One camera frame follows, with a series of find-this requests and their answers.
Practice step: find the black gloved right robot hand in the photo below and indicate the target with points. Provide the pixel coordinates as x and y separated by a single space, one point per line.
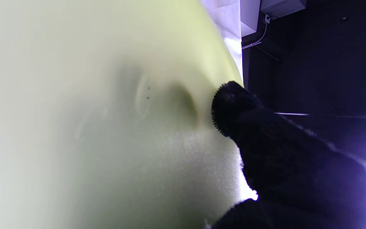
281 165

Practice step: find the yellow-green translucent file folder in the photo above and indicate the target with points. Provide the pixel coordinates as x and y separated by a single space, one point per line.
91 127

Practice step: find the white wall box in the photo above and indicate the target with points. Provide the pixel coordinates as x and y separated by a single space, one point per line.
281 7

